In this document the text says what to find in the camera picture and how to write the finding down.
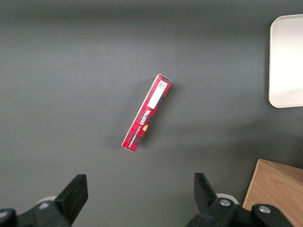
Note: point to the red tartan biscuit box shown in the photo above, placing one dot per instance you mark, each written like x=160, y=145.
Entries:
x=148, y=113

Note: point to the wooden drawer cabinet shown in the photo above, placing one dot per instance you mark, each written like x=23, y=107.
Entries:
x=277, y=189

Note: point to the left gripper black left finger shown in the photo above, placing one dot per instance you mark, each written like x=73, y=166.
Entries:
x=68, y=198

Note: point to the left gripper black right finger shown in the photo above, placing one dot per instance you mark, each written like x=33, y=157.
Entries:
x=208, y=201

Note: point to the cream rectangular tray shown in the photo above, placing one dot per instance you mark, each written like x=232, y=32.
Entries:
x=287, y=61

